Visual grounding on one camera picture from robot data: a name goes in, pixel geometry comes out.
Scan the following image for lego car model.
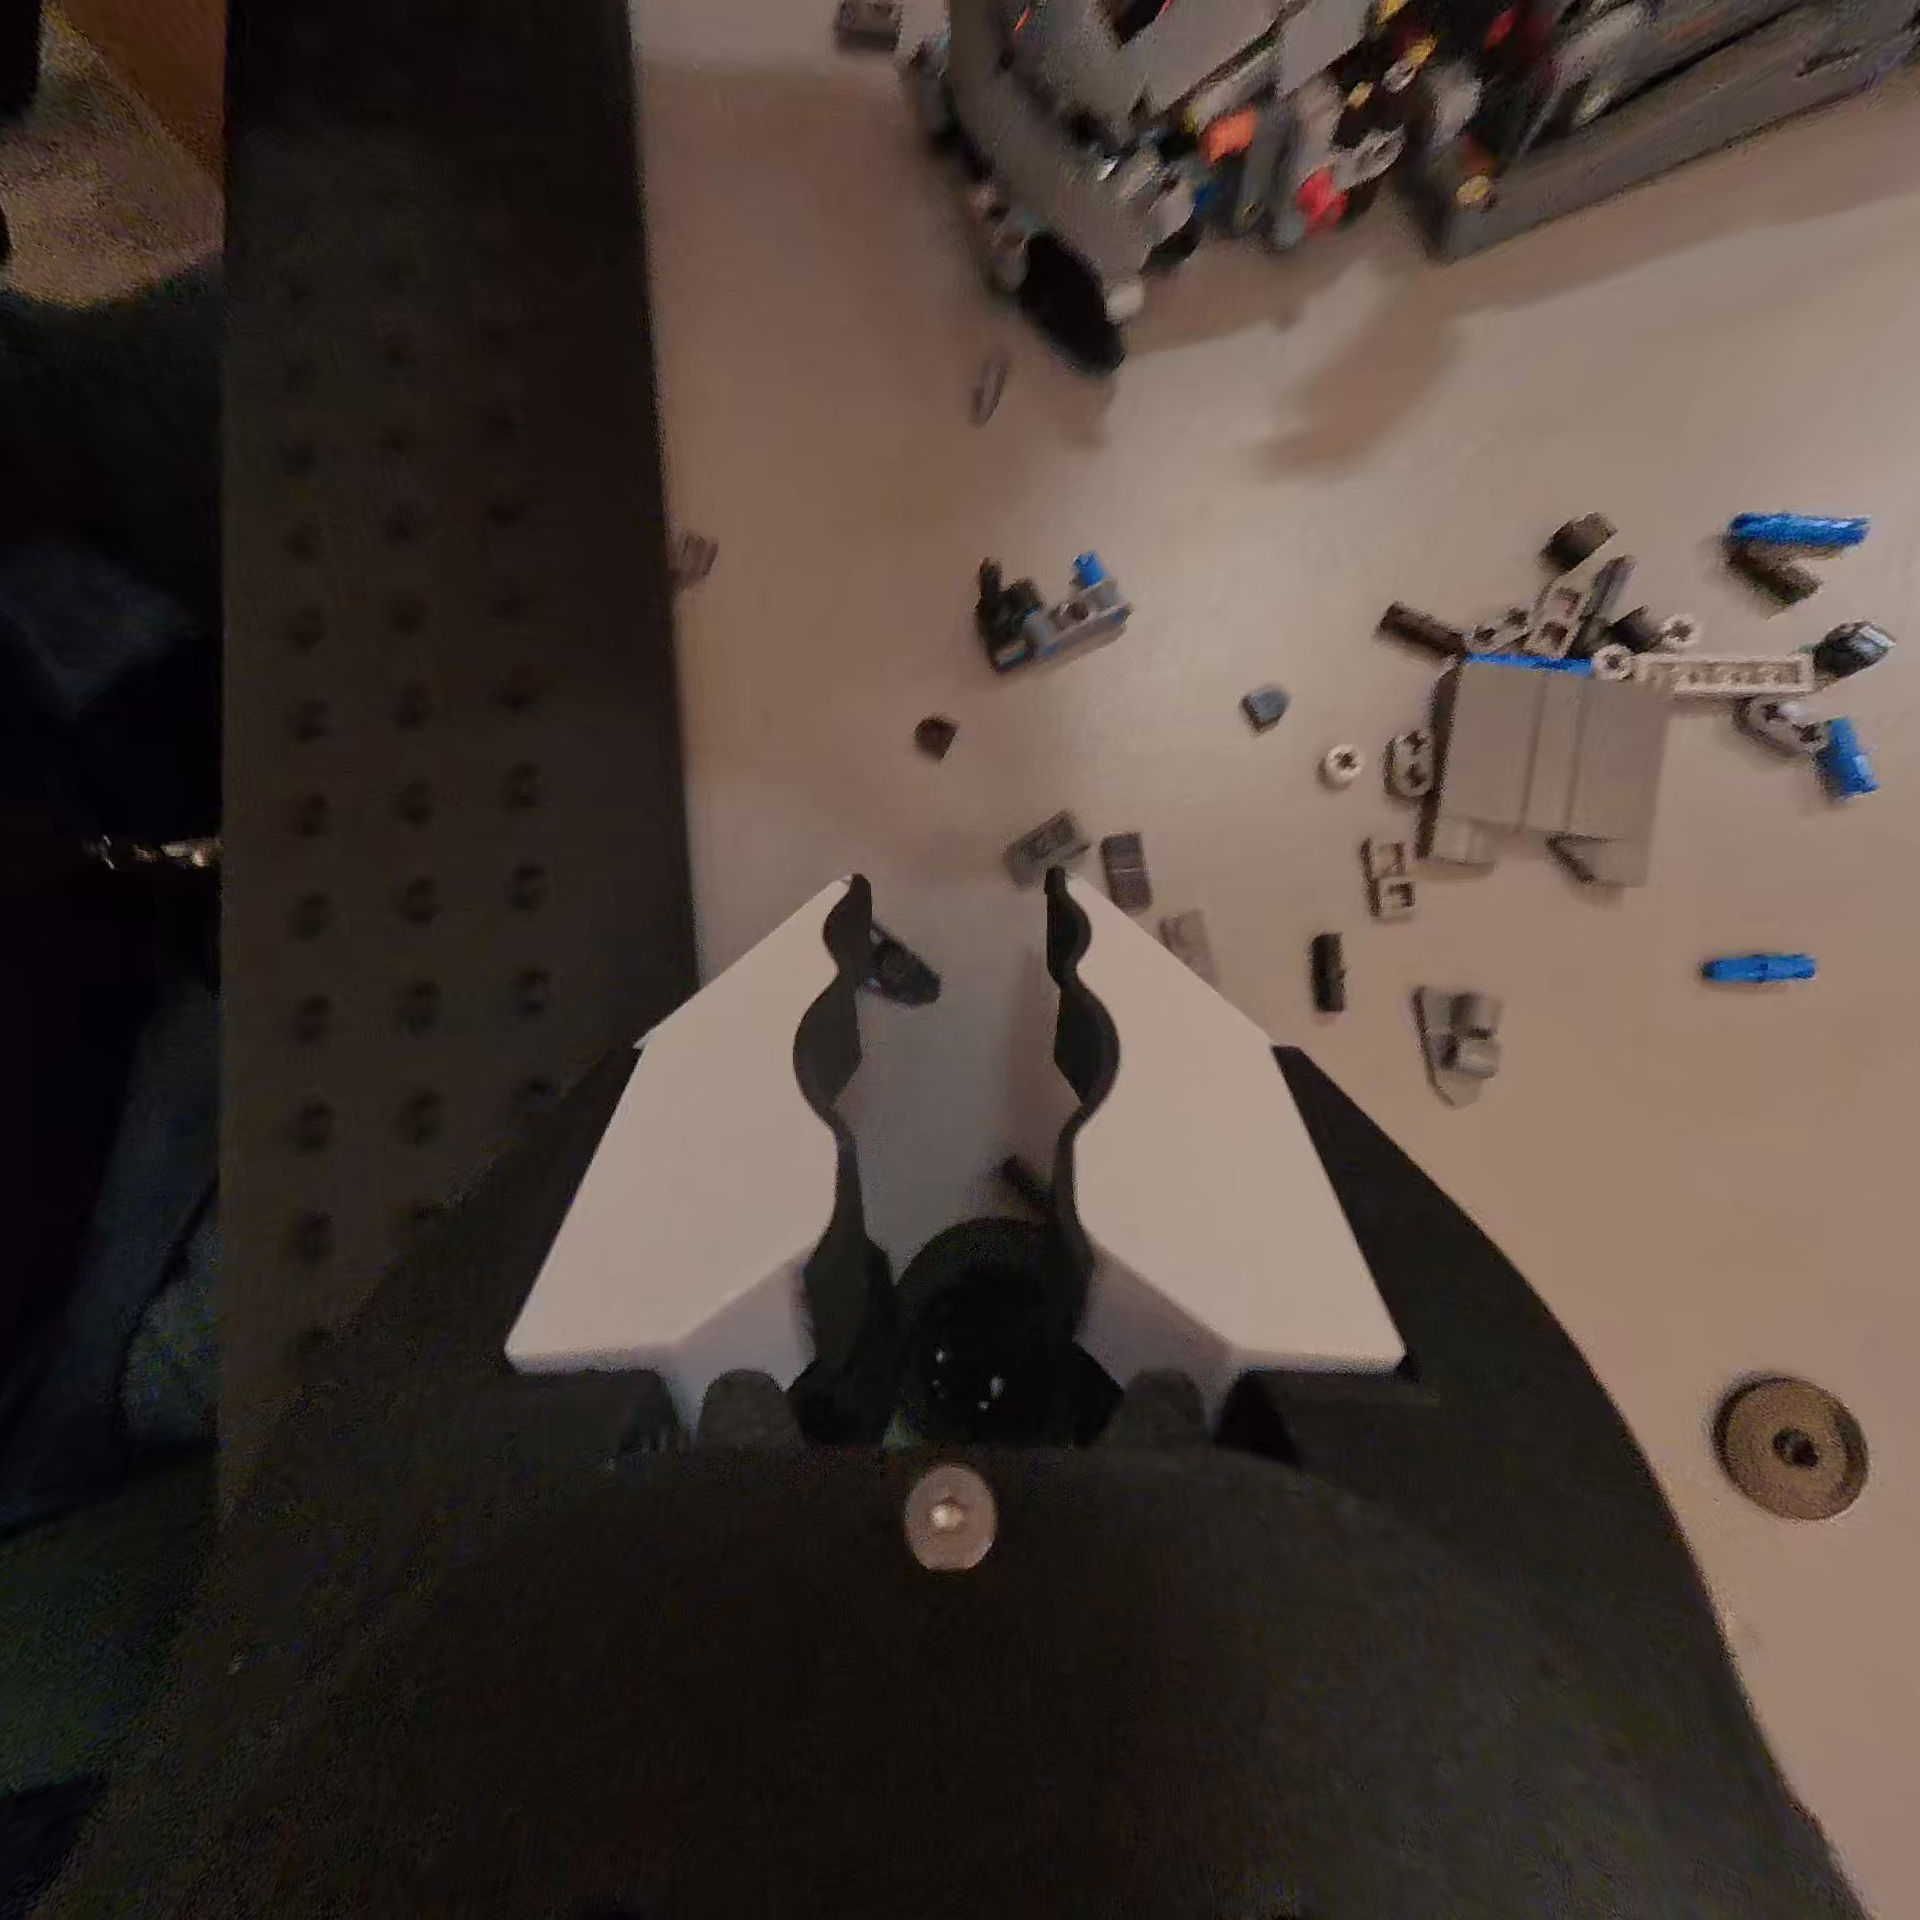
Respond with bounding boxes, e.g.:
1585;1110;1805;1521
901;0;1920;378

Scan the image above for black lego tyre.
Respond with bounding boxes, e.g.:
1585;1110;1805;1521
892;1218;1090;1451

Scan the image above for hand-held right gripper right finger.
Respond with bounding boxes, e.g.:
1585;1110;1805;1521
1042;866;1408;1419

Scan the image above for scattered loose lego pieces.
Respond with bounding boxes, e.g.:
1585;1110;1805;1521
667;345;1899;1523

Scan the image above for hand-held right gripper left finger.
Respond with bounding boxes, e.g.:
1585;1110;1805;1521
505;876;902;1427

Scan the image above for black perforated board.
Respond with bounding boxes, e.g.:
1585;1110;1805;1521
216;0;698;1502

